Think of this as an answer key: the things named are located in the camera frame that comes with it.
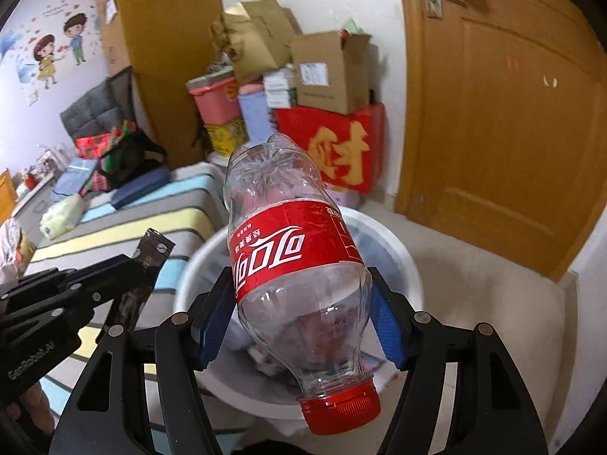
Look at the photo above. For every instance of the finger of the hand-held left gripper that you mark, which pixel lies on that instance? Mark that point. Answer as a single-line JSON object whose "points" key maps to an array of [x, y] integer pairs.
{"points": [[102, 272], [104, 298]]}

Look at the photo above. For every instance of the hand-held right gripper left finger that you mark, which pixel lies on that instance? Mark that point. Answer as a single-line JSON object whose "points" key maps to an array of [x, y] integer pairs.
{"points": [[213, 322]]}

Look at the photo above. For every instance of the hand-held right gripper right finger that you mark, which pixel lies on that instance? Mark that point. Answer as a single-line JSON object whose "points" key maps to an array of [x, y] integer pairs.
{"points": [[391, 331]]}

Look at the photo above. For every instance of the white trash bin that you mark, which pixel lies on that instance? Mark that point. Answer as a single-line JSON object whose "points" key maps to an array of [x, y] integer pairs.
{"points": [[204, 265]]}

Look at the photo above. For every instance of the dark brown wrapper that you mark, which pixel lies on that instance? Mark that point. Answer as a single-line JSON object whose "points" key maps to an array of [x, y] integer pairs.
{"points": [[154, 246]]}

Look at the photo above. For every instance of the clear plastic bottle red cap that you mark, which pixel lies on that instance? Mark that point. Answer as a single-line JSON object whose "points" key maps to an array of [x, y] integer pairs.
{"points": [[294, 256]]}

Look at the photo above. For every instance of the person's left hand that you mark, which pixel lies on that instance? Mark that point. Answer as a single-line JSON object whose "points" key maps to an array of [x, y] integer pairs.
{"points": [[38, 407]]}

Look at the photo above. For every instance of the yellow green tissue pack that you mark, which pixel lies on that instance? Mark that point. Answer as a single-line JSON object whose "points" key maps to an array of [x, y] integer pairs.
{"points": [[61, 218]]}

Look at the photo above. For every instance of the striped blanket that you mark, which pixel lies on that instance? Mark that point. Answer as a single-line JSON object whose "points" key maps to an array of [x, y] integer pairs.
{"points": [[156, 218]]}

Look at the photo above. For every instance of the translucent bin liner bag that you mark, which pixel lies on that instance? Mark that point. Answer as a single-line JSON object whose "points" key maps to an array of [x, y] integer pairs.
{"points": [[379, 251]]}

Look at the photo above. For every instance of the pink quilt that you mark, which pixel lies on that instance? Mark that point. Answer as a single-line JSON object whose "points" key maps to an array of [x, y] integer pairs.
{"points": [[14, 251]]}

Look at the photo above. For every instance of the dark blue long case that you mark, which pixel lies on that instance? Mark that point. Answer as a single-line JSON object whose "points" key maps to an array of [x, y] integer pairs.
{"points": [[142, 188]]}

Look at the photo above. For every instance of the blue folded cloth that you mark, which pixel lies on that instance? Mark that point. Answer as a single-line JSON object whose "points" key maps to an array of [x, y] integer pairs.
{"points": [[76, 175]]}

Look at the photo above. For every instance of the wooden headboard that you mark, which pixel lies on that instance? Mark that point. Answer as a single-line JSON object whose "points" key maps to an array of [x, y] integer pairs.
{"points": [[7, 199]]}

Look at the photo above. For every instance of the black bag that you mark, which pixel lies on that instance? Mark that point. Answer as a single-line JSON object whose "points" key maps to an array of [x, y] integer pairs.
{"points": [[133, 156]]}

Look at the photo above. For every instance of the red green plaid cloth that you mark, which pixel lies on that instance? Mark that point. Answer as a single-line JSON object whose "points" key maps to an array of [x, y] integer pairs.
{"points": [[92, 147]]}

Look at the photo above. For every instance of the lilac floral box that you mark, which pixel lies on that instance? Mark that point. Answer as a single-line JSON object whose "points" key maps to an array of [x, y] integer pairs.
{"points": [[341, 196]]}

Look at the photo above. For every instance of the grey cushioned chair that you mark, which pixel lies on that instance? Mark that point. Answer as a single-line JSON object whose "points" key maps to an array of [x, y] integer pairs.
{"points": [[90, 109]]}

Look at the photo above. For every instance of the yellow printed box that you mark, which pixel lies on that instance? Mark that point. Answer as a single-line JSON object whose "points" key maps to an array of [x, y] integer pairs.
{"points": [[225, 137]]}

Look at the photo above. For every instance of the red gift box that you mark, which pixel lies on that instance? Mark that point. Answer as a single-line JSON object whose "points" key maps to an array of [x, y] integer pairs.
{"points": [[332, 151]]}

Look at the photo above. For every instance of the pink plastic storage bin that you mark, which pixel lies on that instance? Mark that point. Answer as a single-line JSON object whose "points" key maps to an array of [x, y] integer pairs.
{"points": [[213, 104]]}

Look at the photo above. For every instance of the tall lilac box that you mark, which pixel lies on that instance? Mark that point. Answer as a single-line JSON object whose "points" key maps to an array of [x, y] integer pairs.
{"points": [[253, 118]]}

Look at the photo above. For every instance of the wooden door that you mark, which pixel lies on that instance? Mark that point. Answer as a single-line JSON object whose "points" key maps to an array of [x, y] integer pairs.
{"points": [[498, 151]]}

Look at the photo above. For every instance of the flat patterned box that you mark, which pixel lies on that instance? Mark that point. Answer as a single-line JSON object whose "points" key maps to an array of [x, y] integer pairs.
{"points": [[211, 81]]}

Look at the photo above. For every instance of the wooden wardrobe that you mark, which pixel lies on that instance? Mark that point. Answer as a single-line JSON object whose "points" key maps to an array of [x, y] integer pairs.
{"points": [[170, 57]]}

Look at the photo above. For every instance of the small white box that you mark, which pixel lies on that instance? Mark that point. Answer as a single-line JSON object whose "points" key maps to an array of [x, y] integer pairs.
{"points": [[280, 79], [280, 99]]}

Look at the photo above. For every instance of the open cardboard box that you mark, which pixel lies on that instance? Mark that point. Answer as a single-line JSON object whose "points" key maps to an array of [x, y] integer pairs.
{"points": [[327, 85]]}

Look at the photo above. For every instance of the white paper tag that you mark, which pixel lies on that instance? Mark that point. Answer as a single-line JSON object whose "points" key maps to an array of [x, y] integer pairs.
{"points": [[111, 11]]}

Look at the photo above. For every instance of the brown paper bag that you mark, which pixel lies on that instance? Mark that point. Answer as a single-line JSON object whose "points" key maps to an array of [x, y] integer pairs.
{"points": [[261, 38]]}

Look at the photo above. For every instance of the white wall socket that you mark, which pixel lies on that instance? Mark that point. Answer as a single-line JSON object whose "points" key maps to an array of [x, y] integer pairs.
{"points": [[33, 97]]}

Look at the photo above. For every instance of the cartoon wall sticker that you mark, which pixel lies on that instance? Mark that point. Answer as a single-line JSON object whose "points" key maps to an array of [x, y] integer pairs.
{"points": [[47, 57]]}

